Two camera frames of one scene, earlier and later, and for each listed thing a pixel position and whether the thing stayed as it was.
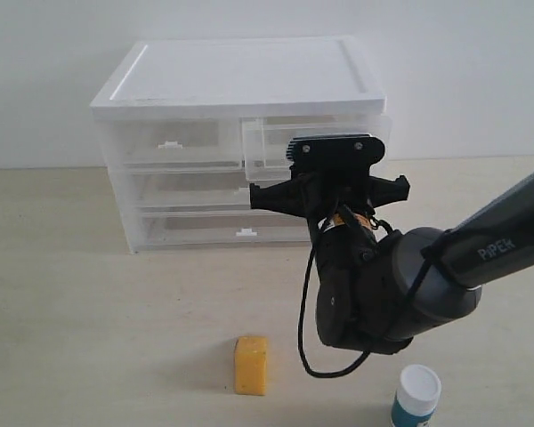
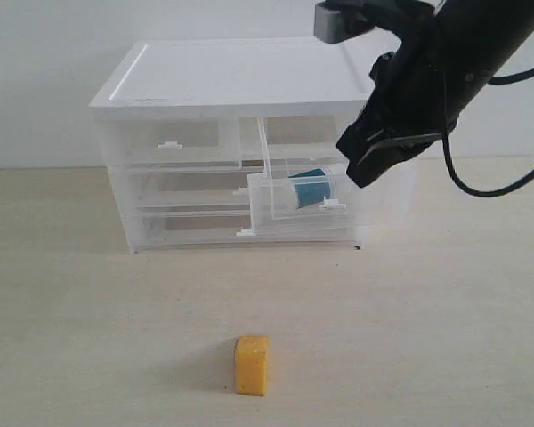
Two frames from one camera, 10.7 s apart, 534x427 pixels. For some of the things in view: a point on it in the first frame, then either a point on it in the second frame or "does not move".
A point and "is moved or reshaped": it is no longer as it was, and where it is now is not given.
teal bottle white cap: (418, 392) is moved or reshaped
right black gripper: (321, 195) -> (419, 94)
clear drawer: (182, 144) does not move
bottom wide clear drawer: (222, 229) does not move
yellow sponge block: (251, 366) does not move
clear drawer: (264, 141) is moved or reshaped
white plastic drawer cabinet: (189, 125) does not move
